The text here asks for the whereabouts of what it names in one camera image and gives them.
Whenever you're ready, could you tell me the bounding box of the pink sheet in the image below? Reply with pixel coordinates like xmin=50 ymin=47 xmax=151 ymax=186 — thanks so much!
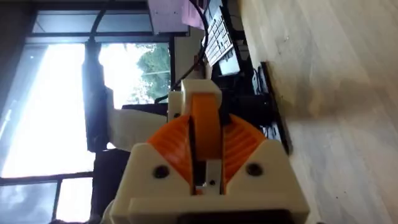
xmin=181 ymin=0 xmax=206 ymax=30

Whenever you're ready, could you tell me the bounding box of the white orange right gripper left finger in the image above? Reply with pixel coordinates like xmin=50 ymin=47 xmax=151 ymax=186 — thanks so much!
xmin=109 ymin=114 xmax=195 ymax=218

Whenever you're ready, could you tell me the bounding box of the white orange right gripper right finger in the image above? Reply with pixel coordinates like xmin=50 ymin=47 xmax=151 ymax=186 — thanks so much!
xmin=221 ymin=113 xmax=309 ymax=212

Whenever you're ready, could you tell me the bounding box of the white keyboard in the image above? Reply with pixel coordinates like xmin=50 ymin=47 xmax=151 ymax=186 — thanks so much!
xmin=201 ymin=5 xmax=234 ymax=68

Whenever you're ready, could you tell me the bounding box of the black cable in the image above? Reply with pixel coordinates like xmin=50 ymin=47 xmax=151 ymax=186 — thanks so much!
xmin=154 ymin=0 xmax=210 ymax=104

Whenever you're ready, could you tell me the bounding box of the dark window frame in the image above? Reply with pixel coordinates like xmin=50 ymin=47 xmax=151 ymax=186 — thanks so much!
xmin=0 ymin=8 xmax=175 ymax=222

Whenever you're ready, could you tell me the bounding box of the white sheet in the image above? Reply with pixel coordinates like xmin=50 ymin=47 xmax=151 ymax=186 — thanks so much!
xmin=147 ymin=0 xmax=190 ymax=35

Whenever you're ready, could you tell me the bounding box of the black upright wrist plate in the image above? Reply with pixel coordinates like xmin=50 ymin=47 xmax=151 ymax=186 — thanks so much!
xmin=81 ymin=39 xmax=110 ymax=153

